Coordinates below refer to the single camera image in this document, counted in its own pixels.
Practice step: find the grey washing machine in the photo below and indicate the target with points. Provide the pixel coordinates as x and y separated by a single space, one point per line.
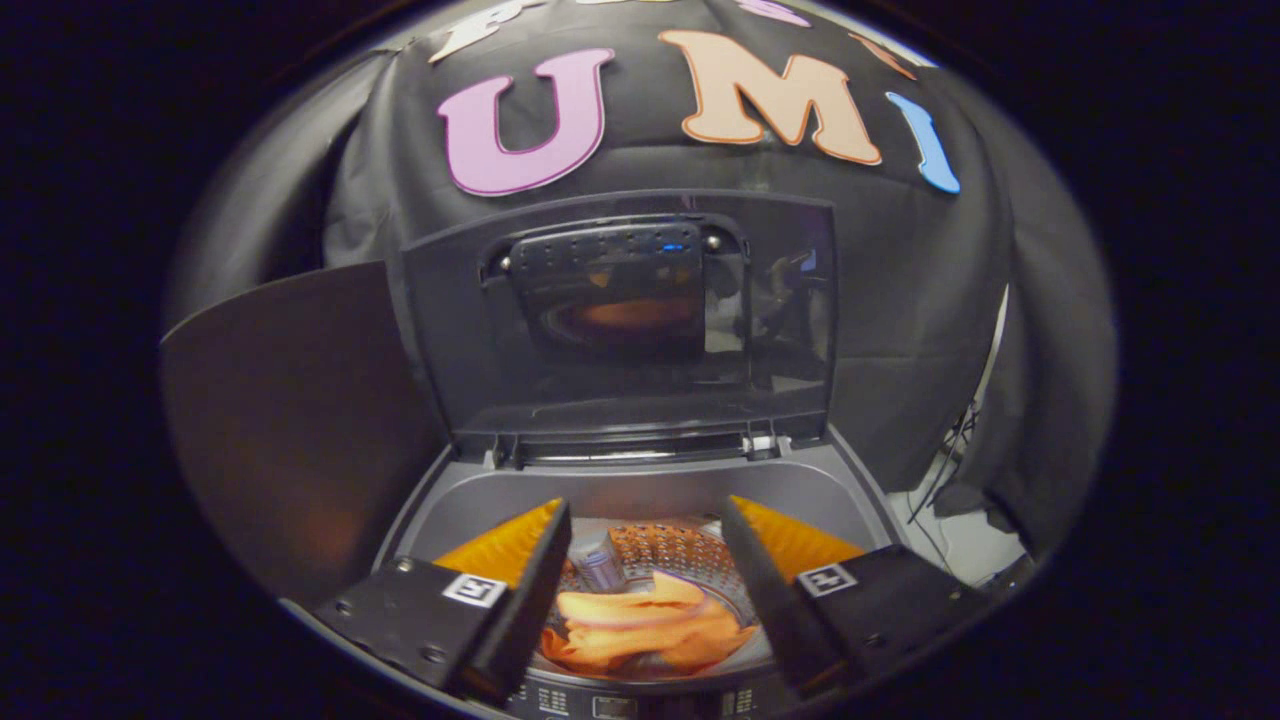
640 490

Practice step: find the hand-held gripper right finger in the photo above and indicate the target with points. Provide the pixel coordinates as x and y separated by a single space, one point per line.
765 590

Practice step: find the orange cloth garment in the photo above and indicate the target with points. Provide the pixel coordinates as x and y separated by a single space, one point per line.
640 630

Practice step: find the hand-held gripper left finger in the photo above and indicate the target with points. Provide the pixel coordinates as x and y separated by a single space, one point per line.
525 610

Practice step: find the grey cabinet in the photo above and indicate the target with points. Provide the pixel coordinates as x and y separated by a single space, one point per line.
290 420

